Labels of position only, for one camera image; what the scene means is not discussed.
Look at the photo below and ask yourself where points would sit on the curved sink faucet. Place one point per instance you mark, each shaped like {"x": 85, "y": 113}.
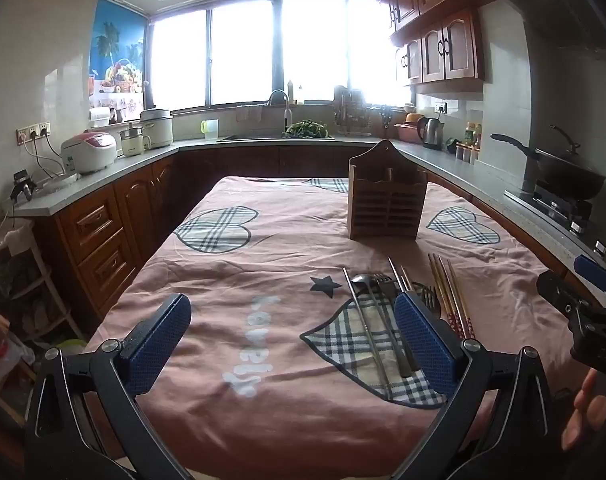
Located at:
{"x": 285, "y": 110}

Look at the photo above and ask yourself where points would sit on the pink and white rice cooker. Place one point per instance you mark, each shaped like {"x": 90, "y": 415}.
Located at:
{"x": 89, "y": 152}

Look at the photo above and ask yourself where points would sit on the white storage shelf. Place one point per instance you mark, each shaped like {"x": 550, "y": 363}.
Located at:
{"x": 28, "y": 300}

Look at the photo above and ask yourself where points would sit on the kitchen sink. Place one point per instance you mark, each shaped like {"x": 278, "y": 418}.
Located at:
{"x": 253, "y": 137}

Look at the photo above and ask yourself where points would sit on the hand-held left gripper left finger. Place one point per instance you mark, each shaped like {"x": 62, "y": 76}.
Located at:
{"x": 158, "y": 345}

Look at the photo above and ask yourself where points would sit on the dish drying rack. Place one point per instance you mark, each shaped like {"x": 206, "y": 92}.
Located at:
{"x": 352, "y": 112}

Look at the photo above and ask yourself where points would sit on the steel electric kettle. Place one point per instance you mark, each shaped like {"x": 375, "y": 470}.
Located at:
{"x": 431, "y": 135}

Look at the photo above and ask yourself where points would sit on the green vegetables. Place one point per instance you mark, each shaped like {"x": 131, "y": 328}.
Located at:
{"x": 308, "y": 129}

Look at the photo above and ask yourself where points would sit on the kitchen window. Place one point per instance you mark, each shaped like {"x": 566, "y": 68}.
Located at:
{"x": 243, "y": 50}

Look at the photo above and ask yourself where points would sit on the silver metal chopstick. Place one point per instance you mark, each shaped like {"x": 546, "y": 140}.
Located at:
{"x": 365, "y": 332}
{"x": 407, "y": 277}
{"x": 397, "y": 274}

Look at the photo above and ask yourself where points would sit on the black device stand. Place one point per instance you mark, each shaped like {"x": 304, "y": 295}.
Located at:
{"x": 22, "y": 185}

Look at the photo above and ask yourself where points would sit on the row of wall sockets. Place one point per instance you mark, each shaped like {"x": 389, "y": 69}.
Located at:
{"x": 33, "y": 132}

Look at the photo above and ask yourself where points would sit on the pink plastic basin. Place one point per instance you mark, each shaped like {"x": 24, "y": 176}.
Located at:
{"x": 408, "y": 131}

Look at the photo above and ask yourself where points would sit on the silver metal fork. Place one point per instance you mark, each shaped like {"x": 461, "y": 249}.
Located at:
{"x": 429, "y": 300}
{"x": 389, "y": 305}

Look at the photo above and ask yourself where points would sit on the white plastic box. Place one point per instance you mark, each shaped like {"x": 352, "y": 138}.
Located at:
{"x": 100, "y": 117}

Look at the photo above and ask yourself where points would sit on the bottles on windowsill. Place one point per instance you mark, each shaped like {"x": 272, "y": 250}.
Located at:
{"x": 293, "y": 92}

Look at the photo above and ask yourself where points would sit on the fruit and palm wall poster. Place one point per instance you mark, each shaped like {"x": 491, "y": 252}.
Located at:
{"x": 115, "y": 55}

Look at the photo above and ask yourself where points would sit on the silver metal spoon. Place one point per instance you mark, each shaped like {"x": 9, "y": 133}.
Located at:
{"x": 365, "y": 282}

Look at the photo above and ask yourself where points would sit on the person's right hand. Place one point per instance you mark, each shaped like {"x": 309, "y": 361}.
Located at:
{"x": 590, "y": 410}

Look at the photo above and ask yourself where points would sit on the gas stove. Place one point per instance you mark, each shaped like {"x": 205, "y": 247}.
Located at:
{"x": 558, "y": 210}

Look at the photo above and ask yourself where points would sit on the spice jars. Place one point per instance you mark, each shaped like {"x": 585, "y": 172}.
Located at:
{"x": 465, "y": 153}

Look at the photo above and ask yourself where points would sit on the wooden wall cabinets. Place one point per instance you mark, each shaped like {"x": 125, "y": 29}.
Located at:
{"x": 443, "y": 45}

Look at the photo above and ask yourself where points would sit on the condiment bottles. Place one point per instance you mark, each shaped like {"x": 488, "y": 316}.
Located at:
{"x": 473, "y": 135}

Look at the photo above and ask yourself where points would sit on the dark cup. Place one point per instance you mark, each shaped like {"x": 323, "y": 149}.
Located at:
{"x": 451, "y": 145}

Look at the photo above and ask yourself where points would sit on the black wok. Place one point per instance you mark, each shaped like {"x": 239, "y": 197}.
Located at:
{"x": 568, "y": 172}

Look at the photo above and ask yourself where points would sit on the large white rice cooker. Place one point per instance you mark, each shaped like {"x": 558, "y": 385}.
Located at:
{"x": 157, "y": 130}

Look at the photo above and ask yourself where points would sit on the single wall socket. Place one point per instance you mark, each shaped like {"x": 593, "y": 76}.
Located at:
{"x": 440, "y": 107}

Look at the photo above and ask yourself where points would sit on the small white electric pot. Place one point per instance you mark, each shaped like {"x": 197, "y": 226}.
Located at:
{"x": 134, "y": 141}

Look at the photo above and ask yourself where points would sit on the wooden utensil holder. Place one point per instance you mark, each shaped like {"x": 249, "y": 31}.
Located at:
{"x": 385, "y": 195}

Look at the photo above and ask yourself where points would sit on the pink plaid-heart bedsheet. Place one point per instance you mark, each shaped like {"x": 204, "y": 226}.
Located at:
{"x": 263, "y": 260}

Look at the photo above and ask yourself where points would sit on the brown chopstick red patterned end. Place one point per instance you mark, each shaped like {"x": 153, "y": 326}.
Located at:
{"x": 455, "y": 300}
{"x": 440, "y": 290}
{"x": 462, "y": 300}
{"x": 447, "y": 292}

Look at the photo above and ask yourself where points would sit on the white plate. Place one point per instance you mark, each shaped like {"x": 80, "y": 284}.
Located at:
{"x": 58, "y": 182}

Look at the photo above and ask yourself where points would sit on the knife block with scissors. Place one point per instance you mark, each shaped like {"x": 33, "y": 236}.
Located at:
{"x": 387, "y": 121}

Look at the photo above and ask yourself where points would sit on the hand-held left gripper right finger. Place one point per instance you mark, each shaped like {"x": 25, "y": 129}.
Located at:
{"x": 425, "y": 345}

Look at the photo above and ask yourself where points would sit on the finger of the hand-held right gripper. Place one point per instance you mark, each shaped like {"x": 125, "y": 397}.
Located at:
{"x": 563, "y": 295}
{"x": 594, "y": 271}

